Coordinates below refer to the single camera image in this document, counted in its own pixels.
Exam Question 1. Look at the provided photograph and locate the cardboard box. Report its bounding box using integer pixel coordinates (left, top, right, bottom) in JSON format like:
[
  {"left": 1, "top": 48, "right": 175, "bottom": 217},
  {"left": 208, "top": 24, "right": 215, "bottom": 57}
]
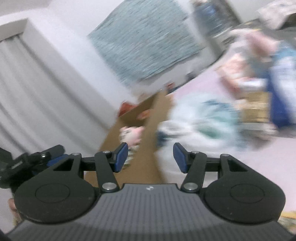
[{"left": 99, "top": 90, "right": 176, "bottom": 186}]

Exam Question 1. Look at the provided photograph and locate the light grey curtain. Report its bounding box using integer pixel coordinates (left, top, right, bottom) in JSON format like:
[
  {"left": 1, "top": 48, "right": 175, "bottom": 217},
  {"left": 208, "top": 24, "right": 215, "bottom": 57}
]
[{"left": 0, "top": 35, "right": 116, "bottom": 158}]

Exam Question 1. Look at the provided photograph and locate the blue white soft pack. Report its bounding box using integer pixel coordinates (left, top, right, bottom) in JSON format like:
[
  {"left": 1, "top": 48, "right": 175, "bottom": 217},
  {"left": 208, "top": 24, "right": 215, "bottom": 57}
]
[{"left": 266, "top": 44, "right": 296, "bottom": 128}]

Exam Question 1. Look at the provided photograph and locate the white plastic bag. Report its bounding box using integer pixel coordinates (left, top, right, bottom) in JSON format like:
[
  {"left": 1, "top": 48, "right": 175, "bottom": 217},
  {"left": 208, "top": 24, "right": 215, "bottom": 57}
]
[{"left": 156, "top": 96, "right": 243, "bottom": 151}]

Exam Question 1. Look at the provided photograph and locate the teal patterned blanket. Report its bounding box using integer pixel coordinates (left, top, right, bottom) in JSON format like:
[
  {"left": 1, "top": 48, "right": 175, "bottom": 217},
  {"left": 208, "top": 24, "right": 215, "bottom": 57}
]
[{"left": 87, "top": 0, "right": 206, "bottom": 87}]

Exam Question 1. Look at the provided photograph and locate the red bag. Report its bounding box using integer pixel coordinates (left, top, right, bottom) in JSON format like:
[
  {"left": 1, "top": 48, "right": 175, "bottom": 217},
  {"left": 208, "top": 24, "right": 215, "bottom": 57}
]
[{"left": 118, "top": 102, "right": 137, "bottom": 116}]

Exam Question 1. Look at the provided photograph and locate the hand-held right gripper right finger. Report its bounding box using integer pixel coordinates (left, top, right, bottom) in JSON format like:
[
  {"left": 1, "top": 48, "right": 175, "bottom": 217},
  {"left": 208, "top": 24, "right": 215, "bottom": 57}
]
[{"left": 173, "top": 142, "right": 249, "bottom": 193}]

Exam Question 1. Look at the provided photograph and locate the beige tissue pack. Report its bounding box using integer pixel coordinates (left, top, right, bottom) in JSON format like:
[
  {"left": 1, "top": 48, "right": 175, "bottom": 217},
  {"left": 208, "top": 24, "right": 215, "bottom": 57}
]
[{"left": 240, "top": 91, "right": 272, "bottom": 123}]

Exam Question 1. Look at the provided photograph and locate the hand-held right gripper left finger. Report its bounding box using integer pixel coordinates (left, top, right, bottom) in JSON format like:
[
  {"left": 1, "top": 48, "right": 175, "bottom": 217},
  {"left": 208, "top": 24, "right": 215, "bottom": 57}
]
[{"left": 53, "top": 142, "right": 129, "bottom": 193}]

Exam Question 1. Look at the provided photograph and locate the pink towel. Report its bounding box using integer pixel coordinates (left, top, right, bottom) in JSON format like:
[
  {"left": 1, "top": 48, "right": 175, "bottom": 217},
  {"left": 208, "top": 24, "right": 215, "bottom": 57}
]
[{"left": 250, "top": 30, "right": 280, "bottom": 61}]

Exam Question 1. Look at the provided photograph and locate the checked cloth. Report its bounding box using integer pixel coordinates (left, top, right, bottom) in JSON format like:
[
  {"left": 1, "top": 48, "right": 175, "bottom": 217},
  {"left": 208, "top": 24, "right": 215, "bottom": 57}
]
[{"left": 257, "top": 0, "right": 296, "bottom": 30}]

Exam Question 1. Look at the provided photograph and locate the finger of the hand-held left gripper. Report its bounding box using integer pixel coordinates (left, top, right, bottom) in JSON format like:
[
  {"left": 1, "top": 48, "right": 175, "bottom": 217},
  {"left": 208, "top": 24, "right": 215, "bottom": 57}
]
[{"left": 23, "top": 145, "right": 67, "bottom": 171}]

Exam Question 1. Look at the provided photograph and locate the pink printed mat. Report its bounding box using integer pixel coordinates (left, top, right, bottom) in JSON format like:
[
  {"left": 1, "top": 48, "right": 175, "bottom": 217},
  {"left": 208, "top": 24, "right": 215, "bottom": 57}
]
[{"left": 157, "top": 67, "right": 296, "bottom": 214}]

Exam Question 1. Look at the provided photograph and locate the pink plush toy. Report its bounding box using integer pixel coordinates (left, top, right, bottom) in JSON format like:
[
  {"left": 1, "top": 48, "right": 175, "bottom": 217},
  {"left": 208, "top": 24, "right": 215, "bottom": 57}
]
[{"left": 119, "top": 126, "right": 145, "bottom": 147}]

